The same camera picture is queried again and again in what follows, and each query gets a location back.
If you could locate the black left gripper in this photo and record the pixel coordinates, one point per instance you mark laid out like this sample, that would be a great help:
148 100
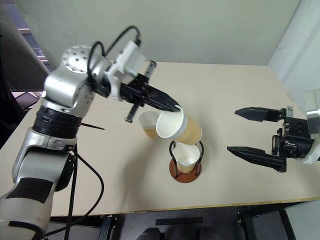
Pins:
135 90

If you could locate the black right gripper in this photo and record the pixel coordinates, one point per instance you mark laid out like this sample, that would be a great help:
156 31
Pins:
295 137

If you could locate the brown paper cup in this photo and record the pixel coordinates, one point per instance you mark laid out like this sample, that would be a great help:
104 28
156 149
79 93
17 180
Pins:
147 122
186 157
185 130

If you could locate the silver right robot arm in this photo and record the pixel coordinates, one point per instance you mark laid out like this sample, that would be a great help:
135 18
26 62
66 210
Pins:
313 117

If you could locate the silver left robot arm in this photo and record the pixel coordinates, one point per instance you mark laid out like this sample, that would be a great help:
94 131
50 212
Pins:
60 87

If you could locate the light grey box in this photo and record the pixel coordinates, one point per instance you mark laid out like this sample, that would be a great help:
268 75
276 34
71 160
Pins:
303 220

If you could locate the dark rounded shape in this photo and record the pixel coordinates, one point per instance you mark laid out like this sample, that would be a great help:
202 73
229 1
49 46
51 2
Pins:
150 233

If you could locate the grey slanted panel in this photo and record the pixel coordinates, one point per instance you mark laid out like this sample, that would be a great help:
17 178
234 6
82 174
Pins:
17 55

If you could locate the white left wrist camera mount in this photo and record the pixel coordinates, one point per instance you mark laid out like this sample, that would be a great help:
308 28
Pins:
130 58

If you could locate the black table frame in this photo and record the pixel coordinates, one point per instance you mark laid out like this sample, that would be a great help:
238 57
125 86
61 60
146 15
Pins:
262 220

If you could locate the white wall panel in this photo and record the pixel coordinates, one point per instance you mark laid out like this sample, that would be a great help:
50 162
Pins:
295 45

